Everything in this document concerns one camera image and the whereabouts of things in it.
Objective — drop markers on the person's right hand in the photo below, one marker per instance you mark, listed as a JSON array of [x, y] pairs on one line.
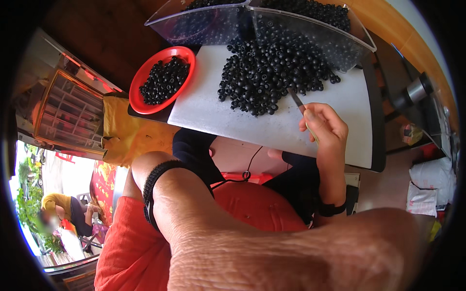
[[329, 127]]

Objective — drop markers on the thin metal pick tool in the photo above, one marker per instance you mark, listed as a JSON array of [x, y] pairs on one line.
[[295, 99]]

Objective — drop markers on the small clear plastic bag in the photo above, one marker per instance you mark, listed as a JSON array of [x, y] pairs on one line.
[[411, 134]]

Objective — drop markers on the black wrist band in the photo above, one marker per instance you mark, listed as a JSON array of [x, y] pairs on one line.
[[151, 189], [331, 210]]

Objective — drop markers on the clear plastic container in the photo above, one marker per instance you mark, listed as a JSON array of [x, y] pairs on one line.
[[163, 21], [358, 43]]

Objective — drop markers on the red plastic stool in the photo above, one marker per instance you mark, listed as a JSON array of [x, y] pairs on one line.
[[255, 177]]

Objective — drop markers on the black and silver machine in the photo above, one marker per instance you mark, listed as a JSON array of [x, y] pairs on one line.
[[415, 91]]

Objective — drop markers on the white work board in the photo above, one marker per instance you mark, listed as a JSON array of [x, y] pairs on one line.
[[225, 127]]

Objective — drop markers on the plain white sack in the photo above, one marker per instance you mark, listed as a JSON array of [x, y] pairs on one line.
[[435, 174]]

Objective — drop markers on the white printed sack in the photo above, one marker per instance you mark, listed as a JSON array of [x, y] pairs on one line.
[[420, 200]]

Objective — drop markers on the orange wooden bench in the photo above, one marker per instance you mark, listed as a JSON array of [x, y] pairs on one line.
[[407, 32]]

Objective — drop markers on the person's legs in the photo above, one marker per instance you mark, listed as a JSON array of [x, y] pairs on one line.
[[193, 152]]

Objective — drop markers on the red round plate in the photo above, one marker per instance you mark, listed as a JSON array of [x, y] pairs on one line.
[[140, 100]]

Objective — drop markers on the yellow cloth bag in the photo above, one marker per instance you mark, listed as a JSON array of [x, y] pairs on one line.
[[123, 134]]

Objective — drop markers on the red banner with gold print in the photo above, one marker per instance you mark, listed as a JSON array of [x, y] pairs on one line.
[[103, 189]]

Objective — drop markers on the person's body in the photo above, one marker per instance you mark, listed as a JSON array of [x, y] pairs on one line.
[[127, 254]]

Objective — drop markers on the wooden glass-door cabinet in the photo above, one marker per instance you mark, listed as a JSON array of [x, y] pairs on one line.
[[69, 109]]

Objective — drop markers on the green plants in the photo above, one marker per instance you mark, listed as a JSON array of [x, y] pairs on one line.
[[27, 189]]

